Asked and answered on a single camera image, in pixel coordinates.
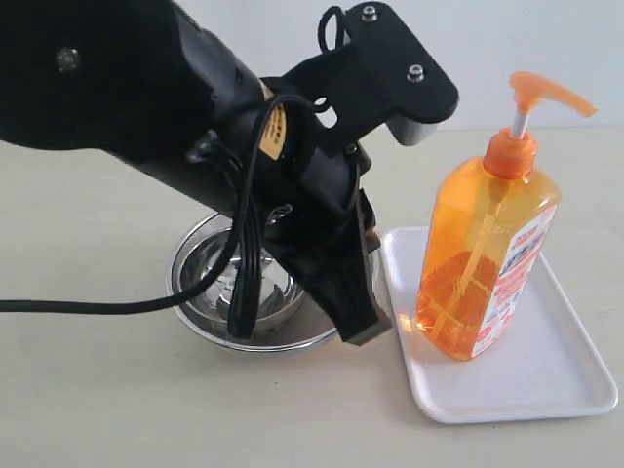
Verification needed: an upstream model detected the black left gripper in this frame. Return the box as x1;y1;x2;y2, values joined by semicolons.
254;140;390;346

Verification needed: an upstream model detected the small stainless steel bowl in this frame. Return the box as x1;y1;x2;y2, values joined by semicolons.
176;224;306;323

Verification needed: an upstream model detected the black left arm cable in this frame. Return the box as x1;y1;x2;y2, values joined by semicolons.
0;95;332;340

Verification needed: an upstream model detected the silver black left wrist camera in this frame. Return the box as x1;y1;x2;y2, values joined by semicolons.
283;1;459;153

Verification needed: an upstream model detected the orange soap pump bottle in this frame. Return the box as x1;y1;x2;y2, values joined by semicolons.
415;71;597;361

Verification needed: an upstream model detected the steel mesh strainer basket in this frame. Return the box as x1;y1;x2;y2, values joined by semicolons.
167;214;337;355

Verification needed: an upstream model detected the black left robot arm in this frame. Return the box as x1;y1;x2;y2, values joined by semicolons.
1;1;391;345

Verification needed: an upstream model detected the white rectangular plastic tray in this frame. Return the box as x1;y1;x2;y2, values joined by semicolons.
379;227;618;424

